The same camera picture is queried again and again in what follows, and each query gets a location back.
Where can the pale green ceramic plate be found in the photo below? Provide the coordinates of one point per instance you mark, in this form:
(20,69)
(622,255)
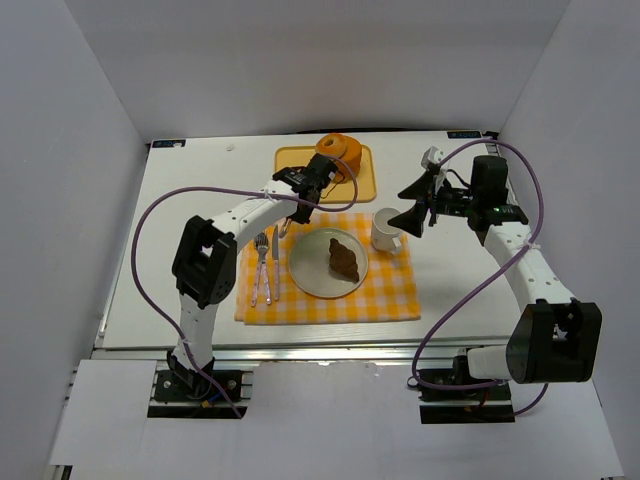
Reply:
(309,263)

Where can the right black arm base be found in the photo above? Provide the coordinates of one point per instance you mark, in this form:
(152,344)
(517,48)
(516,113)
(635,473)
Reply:
(477,406)

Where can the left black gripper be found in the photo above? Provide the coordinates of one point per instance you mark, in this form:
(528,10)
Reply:
(324,168)

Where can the silver table knife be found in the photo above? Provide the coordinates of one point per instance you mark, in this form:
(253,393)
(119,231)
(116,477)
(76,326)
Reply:
(276,263)

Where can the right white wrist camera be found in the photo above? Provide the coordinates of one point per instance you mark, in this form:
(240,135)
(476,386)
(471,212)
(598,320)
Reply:
(431,163)

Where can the white ceramic mug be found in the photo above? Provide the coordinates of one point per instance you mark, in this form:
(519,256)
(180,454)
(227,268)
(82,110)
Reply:
(384,237)

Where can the right blue table label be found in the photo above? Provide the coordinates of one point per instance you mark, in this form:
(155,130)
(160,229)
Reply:
(464,134)

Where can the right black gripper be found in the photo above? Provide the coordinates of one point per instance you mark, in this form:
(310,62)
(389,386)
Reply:
(430,198)

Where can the left blue table label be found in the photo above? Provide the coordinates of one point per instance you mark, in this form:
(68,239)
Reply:
(168,143)

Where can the blue table label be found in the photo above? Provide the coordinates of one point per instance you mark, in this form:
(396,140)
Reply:
(464,134)
(168,143)

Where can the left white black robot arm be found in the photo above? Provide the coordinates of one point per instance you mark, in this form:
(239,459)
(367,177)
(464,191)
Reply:
(206,260)

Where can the brown chocolate croissant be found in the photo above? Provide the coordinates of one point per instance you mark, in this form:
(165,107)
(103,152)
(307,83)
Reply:
(343,261)

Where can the orange round bun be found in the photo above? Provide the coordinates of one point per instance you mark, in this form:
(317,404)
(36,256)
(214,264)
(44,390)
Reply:
(351,160)

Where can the orange glazed donut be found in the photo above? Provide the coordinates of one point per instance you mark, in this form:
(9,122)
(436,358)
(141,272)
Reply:
(332,145)

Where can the yellow checkered cloth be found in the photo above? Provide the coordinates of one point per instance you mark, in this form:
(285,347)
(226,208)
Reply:
(388,293)

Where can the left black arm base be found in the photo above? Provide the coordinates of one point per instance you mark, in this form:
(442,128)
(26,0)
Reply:
(179,392)

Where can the silver fork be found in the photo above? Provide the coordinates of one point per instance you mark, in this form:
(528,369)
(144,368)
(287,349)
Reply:
(261,246)

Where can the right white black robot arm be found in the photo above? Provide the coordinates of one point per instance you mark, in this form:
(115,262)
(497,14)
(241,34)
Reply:
(556,337)

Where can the yellow plastic tray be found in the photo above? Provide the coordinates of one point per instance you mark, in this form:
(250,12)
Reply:
(292,156)

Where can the aluminium table frame rail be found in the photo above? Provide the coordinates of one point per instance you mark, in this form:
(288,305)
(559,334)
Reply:
(402,352)

